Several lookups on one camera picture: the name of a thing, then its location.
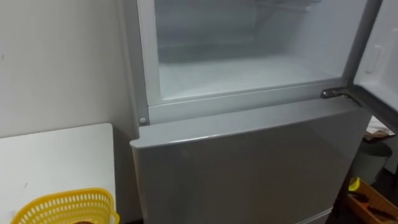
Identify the yellow plastic basket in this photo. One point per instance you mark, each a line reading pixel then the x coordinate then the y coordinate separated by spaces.
pixel 68 205

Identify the open grey fridge door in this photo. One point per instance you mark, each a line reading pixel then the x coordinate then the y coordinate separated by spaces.
pixel 377 59

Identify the grey fridge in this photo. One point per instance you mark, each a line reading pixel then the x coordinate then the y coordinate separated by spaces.
pixel 242 161

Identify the white table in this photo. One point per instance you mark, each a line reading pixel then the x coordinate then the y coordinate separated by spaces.
pixel 53 161

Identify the yellow soft toy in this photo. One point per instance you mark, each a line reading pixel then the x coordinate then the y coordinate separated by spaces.
pixel 354 184

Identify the wooden box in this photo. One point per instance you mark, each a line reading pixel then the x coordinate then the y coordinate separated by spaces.
pixel 373 199

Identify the grey round bin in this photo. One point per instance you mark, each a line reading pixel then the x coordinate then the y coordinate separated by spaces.
pixel 370 161

